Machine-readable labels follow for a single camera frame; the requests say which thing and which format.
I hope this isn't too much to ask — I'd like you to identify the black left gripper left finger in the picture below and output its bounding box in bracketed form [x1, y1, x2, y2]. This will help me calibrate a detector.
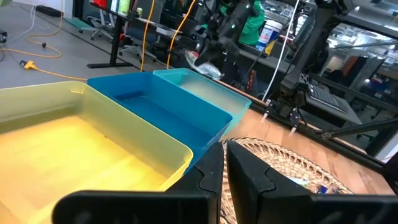
[52, 142, 225, 224]

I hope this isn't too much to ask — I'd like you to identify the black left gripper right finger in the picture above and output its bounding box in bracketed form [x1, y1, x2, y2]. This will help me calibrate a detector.
[226, 140, 398, 224]

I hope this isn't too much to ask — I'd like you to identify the green bag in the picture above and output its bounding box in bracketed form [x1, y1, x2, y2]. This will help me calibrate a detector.
[238, 0, 266, 47]

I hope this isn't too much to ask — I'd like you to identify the teal plastic bin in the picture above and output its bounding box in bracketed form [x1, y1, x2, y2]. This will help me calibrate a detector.
[152, 67, 252, 136]

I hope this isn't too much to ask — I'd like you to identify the round woven placemat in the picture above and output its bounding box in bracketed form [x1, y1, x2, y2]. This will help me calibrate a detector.
[219, 136, 354, 224]

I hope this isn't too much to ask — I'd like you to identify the white tub blue label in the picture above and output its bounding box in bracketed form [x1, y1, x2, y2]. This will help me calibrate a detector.
[256, 19, 284, 52]

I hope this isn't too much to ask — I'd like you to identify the blue plastic bin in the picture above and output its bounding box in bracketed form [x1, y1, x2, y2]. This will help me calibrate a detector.
[86, 72, 233, 174]

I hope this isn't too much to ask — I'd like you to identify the office chair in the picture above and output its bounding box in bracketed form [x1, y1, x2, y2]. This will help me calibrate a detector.
[78, 8, 114, 42]
[119, 26, 158, 63]

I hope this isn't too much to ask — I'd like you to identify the black desk leg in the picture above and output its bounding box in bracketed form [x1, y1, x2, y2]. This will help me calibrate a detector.
[86, 14, 134, 69]

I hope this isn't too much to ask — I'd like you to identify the yellow plastic bin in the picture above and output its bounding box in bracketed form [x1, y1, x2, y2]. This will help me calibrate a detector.
[0, 80, 194, 224]

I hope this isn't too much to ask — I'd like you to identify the black keyboard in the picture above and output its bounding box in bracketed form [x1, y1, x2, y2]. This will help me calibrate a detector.
[307, 83, 349, 114]

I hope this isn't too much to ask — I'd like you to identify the black desk foot bar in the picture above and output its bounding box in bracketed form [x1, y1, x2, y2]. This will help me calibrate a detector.
[321, 117, 398, 140]

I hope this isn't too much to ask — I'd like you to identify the black power strip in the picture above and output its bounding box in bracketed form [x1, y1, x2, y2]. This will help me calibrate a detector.
[35, 5, 63, 18]

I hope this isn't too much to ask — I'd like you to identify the yellow extension cable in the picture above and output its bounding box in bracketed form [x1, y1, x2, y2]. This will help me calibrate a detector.
[139, 0, 156, 73]
[0, 0, 88, 82]
[166, 0, 197, 70]

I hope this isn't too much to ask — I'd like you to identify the white cable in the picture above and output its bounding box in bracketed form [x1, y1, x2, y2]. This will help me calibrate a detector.
[262, 0, 301, 103]

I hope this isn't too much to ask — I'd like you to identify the yellow cable plug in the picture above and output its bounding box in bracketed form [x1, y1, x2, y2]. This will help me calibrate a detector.
[19, 59, 39, 71]

